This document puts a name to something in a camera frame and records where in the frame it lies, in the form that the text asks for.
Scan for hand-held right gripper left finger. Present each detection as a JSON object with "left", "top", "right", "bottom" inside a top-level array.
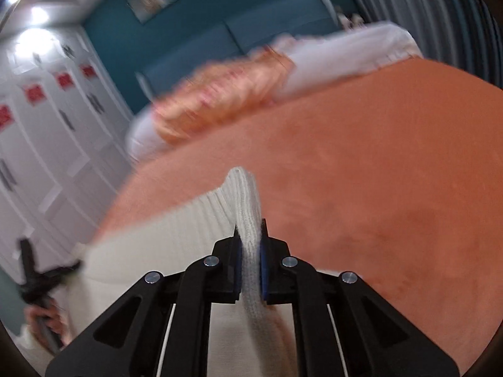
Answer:
[{"left": 45, "top": 224, "right": 242, "bottom": 377}]

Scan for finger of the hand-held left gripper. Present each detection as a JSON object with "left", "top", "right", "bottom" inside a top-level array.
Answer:
[
  {"left": 41, "top": 259, "right": 82, "bottom": 284},
  {"left": 19, "top": 238, "right": 38, "bottom": 283}
]

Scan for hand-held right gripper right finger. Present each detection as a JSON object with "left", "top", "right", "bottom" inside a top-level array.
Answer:
[{"left": 259, "top": 219, "right": 460, "bottom": 377}]

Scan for cream knit cardigan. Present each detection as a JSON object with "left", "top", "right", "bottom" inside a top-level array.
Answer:
[{"left": 12, "top": 167, "right": 299, "bottom": 377}]

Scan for person's left hand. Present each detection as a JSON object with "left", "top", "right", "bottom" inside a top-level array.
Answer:
[{"left": 24, "top": 302, "right": 74, "bottom": 346}]

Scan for white wardrobe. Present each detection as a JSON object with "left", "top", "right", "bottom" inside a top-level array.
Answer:
[{"left": 0, "top": 27, "right": 136, "bottom": 283}]

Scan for orange plush blanket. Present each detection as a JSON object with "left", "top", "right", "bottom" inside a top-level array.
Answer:
[{"left": 94, "top": 58, "right": 503, "bottom": 375}]

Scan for orange floral satin pillow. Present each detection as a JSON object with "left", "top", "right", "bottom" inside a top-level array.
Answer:
[{"left": 151, "top": 49, "right": 297, "bottom": 146}]

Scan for blue upholstered headboard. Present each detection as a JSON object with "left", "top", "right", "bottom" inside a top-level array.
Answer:
[{"left": 135, "top": 0, "right": 346, "bottom": 105}]

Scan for white bedside item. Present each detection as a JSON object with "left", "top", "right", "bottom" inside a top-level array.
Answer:
[{"left": 334, "top": 6, "right": 366, "bottom": 30}]

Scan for grey pleated curtain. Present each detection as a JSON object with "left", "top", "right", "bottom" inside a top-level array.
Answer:
[{"left": 338, "top": 0, "right": 503, "bottom": 87}]

